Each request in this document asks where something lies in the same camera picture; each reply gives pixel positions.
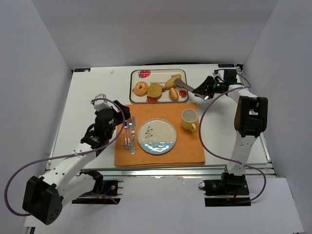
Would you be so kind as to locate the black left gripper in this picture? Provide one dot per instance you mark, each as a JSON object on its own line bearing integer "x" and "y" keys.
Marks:
{"x": 121, "y": 111}

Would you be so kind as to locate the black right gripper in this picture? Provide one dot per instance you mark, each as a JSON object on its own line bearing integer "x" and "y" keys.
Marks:
{"x": 209, "y": 86}

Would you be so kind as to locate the metal serving tongs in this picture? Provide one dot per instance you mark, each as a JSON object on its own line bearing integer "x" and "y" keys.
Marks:
{"x": 179, "y": 83}

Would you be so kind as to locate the oblong golden bread roll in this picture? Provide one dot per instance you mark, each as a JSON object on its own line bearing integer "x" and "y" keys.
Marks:
{"x": 171, "y": 82}

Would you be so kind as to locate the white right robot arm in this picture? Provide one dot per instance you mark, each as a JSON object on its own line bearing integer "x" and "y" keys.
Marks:
{"x": 249, "y": 122}

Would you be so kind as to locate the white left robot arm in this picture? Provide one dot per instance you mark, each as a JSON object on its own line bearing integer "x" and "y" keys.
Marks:
{"x": 46, "y": 195}

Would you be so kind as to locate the small round bread bun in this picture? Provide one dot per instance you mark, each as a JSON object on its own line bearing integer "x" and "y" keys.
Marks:
{"x": 173, "y": 94}

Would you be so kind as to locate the brown bread slice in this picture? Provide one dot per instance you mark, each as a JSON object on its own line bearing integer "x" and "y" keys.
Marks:
{"x": 155, "y": 91}

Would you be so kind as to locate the silver spoon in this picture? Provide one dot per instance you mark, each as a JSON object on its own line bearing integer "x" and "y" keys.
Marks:
{"x": 126, "y": 134}

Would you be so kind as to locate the right blue table label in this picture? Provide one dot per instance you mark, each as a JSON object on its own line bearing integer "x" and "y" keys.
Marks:
{"x": 226, "y": 65}

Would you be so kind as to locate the blue table label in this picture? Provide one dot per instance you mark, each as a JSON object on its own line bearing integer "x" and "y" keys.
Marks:
{"x": 76, "y": 70}
{"x": 226, "y": 65}

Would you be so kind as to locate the silver fork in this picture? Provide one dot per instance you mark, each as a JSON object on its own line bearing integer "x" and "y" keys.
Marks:
{"x": 129, "y": 134}

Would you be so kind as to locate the yellow mug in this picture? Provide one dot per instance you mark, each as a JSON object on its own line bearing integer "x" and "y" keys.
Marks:
{"x": 189, "y": 118}

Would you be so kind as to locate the silver knife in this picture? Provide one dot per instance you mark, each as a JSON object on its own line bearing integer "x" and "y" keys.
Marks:
{"x": 133, "y": 150}

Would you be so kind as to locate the bagel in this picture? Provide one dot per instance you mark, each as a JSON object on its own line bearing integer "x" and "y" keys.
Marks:
{"x": 141, "y": 88}

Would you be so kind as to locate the white and blue plate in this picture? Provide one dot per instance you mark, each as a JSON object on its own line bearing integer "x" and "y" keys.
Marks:
{"x": 157, "y": 136}

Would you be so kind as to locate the strawberry print white tray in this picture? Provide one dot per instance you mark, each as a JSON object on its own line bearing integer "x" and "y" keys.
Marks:
{"x": 158, "y": 76}

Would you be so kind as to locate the left blue table label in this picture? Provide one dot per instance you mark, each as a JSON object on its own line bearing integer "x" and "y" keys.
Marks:
{"x": 76, "y": 70}

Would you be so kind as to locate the orange placemat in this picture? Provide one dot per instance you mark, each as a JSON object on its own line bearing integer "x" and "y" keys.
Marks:
{"x": 187, "y": 150}

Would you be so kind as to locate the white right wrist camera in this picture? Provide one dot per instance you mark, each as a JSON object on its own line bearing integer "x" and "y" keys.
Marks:
{"x": 217, "y": 77}

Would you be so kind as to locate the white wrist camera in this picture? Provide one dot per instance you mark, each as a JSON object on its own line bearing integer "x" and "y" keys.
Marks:
{"x": 217, "y": 77}
{"x": 100, "y": 104}

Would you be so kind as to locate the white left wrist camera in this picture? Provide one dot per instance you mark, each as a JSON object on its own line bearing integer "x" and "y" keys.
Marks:
{"x": 100, "y": 104}

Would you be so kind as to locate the aluminium table frame rail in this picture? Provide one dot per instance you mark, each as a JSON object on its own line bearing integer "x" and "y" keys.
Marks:
{"x": 157, "y": 171}

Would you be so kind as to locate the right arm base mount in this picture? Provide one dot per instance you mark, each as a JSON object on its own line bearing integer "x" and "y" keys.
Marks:
{"x": 229, "y": 191}

